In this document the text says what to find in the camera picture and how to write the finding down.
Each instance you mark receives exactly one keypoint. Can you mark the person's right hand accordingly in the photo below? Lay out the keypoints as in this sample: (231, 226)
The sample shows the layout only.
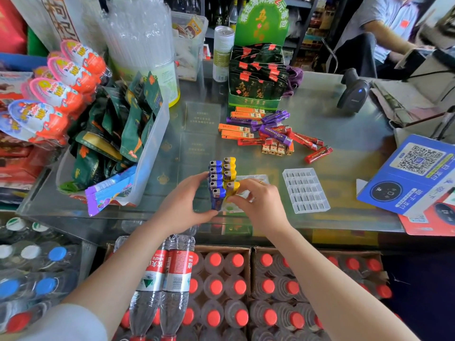
(265, 209)

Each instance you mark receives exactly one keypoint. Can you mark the person's white sleeve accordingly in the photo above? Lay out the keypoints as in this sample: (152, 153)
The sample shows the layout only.
(67, 324)

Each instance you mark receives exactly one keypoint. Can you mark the white printed bag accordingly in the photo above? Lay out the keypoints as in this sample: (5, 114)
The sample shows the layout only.
(60, 17)

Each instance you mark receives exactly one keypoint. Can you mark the clear plastic display bin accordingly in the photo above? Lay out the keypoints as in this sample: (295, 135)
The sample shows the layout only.
(151, 152)

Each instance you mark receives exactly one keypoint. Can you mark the green snack display box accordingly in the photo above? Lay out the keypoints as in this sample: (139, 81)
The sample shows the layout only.
(261, 17)

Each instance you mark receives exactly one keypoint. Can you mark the bundle of clear straws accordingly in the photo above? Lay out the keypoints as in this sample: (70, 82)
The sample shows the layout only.
(137, 28)

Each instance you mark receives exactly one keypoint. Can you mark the black barcode scanner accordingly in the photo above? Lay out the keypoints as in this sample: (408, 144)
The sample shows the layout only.
(353, 92)

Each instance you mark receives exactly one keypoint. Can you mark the pile of loose coloured lighters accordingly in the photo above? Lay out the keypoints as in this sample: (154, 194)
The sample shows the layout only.
(273, 133)

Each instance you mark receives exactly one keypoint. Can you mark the white green labelled can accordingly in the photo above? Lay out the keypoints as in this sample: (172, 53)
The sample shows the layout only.
(222, 53)

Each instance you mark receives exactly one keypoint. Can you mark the purple cloth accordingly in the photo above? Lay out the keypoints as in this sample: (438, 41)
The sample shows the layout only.
(294, 79)

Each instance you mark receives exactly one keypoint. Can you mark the stack of dark tea packets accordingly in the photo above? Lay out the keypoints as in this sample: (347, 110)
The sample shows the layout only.
(257, 74)

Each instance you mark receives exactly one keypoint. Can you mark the clear plastic storage box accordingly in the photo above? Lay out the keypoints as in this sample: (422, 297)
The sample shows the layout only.
(188, 46)

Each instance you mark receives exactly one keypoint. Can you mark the person's right thumb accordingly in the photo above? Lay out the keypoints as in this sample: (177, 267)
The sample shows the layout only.
(237, 201)

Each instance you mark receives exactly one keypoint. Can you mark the blue payment code box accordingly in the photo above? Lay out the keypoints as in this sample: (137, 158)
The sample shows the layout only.
(408, 177)

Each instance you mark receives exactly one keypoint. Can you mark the block of blue yellow lighters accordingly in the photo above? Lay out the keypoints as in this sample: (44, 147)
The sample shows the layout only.
(217, 181)

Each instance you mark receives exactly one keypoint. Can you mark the person's left forearm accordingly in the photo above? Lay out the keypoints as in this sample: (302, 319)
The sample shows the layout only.
(121, 273)

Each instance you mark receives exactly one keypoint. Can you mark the red payment device box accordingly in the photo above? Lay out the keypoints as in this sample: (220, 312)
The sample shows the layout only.
(433, 220)

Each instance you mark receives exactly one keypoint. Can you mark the cartons of red capped bottles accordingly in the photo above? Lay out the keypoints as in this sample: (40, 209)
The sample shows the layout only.
(270, 291)

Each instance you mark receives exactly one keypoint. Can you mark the person's left thumb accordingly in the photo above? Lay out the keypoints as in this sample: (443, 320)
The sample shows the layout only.
(206, 216)

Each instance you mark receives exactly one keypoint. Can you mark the clear plastic lighter tray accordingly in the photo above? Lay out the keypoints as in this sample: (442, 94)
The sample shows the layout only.
(305, 191)
(257, 178)

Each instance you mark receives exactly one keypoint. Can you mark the purple snack packet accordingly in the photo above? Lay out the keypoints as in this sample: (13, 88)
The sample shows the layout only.
(106, 189)

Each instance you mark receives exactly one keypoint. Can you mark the pile of green snack packets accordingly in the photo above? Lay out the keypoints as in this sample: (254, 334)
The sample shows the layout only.
(117, 127)

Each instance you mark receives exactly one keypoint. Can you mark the person's left hand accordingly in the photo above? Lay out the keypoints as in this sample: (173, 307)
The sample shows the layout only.
(177, 209)

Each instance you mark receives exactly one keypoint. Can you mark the stack of red snack packets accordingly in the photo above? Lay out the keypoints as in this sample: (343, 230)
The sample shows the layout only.
(17, 163)

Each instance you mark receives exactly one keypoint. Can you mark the red label water bottle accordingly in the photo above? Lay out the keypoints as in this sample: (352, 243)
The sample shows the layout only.
(147, 291)
(177, 280)

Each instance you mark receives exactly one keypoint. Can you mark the person's right forearm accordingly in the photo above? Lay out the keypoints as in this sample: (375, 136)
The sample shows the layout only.
(330, 291)

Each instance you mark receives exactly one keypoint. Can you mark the row of dark glass bottles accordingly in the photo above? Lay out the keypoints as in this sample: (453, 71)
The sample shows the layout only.
(222, 10)

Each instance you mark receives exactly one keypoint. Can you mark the person's right middle finger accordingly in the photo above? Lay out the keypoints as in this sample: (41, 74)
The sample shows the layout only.
(256, 181)

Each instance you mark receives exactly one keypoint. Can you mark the pack of blue capped bottles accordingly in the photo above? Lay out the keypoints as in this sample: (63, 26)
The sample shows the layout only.
(32, 273)

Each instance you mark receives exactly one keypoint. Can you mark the rack of red chocolate eggs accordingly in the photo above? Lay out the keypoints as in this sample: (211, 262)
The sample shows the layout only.
(57, 95)

